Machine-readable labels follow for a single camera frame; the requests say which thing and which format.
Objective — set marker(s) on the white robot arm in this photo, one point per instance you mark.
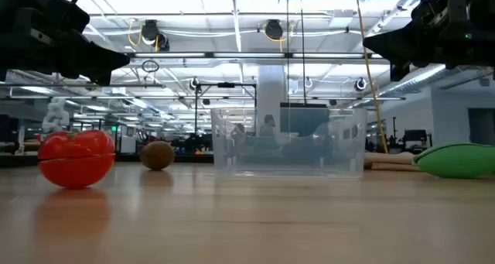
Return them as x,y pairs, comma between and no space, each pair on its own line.
56,115

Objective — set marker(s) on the long LED light bar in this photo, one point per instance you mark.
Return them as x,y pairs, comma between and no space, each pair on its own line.
251,55

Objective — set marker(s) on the grey horizontal rail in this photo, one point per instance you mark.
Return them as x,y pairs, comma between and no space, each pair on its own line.
77,85

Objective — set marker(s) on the clear plastic container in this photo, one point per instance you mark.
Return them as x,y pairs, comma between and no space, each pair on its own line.
290,159

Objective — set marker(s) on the folded beige cloth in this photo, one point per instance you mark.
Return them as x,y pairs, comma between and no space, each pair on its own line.
386,161

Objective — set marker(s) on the green toy vegetable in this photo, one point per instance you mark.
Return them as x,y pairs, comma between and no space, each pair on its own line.
456,161

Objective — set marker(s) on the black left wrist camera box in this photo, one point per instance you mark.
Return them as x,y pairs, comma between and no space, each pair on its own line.
71,16

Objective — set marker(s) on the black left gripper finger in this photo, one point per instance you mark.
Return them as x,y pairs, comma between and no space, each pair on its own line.
93,59
102,79

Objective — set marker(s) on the black equipment cart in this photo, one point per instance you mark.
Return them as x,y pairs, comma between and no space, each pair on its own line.
415,136

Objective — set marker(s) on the dark monitor screen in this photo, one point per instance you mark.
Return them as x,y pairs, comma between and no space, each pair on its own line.
303,118

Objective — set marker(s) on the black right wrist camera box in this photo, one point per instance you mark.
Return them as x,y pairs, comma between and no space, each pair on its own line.
437,8

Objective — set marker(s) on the person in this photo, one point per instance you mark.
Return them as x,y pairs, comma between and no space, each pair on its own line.
267,125
238,131

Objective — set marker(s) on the black metal frame rig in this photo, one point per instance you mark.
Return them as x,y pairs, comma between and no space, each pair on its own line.
226,85

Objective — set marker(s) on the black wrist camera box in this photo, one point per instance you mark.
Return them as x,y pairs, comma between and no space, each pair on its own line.
71,16
437,8

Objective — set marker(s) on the red toy tomato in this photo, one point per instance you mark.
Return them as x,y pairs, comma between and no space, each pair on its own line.
75,161

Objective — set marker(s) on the white pillar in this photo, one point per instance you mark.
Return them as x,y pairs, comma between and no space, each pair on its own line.
270,86

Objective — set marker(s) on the brown toy kiwi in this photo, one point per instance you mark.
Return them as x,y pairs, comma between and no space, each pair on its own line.
157,155

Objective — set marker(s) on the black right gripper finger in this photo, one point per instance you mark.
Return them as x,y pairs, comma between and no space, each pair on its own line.
402,45
400,72

